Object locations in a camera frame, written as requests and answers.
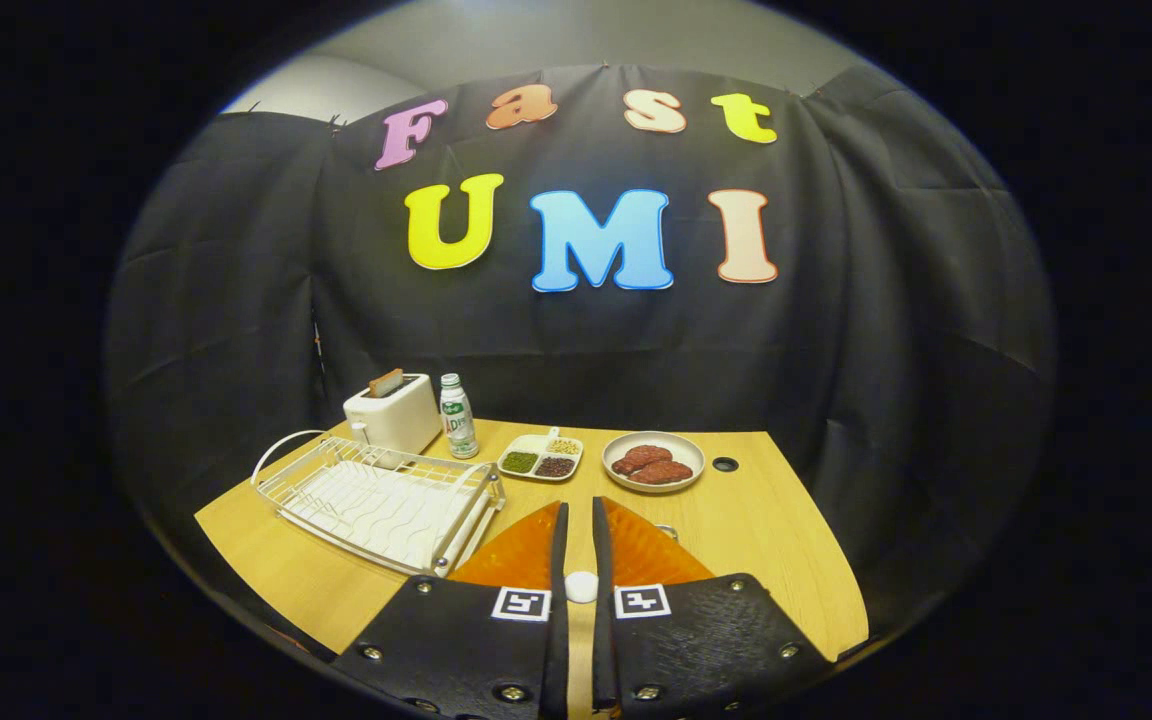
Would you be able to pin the beige bowl with meat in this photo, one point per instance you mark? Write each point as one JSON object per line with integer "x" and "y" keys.
{"x": 686, "y": 450}

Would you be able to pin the white toaster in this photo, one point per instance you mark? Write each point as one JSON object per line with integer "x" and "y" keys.
{"x": 396, "y": 415}

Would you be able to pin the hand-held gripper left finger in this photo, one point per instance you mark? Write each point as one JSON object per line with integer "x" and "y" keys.
{"x": 560, "y": 560}

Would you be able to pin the white divided dish with beans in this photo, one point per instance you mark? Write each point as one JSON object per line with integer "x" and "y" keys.
{"x": 533, "y": 444}

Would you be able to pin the white drip tray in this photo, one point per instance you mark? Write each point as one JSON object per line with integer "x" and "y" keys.
{"x": 386, "y": 510}

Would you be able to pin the black backdrop cloth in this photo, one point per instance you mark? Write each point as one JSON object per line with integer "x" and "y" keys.
{"x": 836, "y": 350}

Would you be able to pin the brown toast slice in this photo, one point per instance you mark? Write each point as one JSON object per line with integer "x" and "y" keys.
{"x": 386, "y": 383}

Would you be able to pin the reddish brown meat patty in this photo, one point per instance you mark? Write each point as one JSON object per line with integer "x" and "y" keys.
{"x": 646, "y": 455}
{"x": 666, "y": 472}

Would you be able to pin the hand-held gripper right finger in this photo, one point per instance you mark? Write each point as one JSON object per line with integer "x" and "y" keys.
{"x": 600, "y": 560}

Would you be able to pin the clear bottle with green label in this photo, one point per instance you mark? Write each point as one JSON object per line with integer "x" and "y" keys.
{"x": 458, "y": 420}

